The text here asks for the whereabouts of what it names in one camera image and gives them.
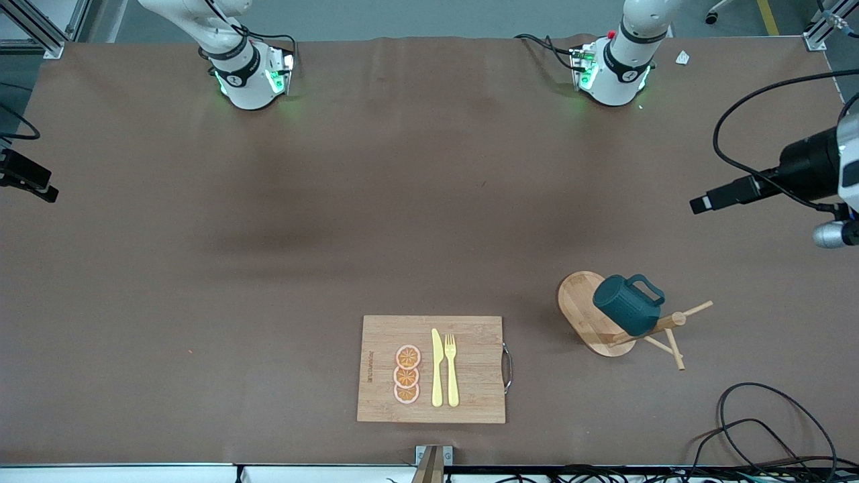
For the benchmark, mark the white leg with black caster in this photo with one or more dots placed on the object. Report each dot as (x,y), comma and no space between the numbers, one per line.
(711,18)

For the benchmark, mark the yellow plastic knife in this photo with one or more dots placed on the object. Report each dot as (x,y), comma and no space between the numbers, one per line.
(437,376)

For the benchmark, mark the dark green cup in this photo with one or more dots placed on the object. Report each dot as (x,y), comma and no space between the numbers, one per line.
(621,305)

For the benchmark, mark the yellow plastic fork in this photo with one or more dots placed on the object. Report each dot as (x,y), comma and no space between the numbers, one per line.
(452,382)

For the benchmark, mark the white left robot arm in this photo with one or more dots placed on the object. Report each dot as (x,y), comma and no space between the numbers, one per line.
(621,67)

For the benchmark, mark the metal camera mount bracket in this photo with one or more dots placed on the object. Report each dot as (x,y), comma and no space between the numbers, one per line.
(433,463)

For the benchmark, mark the white paper scrap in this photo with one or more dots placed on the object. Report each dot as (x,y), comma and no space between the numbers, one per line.
(682,58)

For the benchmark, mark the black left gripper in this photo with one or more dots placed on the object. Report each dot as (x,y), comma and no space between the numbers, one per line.
(807,168)

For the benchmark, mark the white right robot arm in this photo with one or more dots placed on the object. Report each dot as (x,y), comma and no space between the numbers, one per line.
(245,74)

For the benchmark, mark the brown table cover mat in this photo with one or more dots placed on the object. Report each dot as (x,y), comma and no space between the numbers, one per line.
(268,335)

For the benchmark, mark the wooden cup rack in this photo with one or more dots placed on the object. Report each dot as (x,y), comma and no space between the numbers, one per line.
(580,302)

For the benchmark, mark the toy orange slice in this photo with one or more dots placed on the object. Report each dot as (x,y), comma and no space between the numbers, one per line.
(408,357)

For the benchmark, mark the aluminium frame profile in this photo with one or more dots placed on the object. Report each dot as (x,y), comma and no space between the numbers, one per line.
(79,17)
(40,33)
(829,27)

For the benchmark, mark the bamboo cutting board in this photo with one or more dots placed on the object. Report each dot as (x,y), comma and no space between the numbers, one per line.
(476,362)

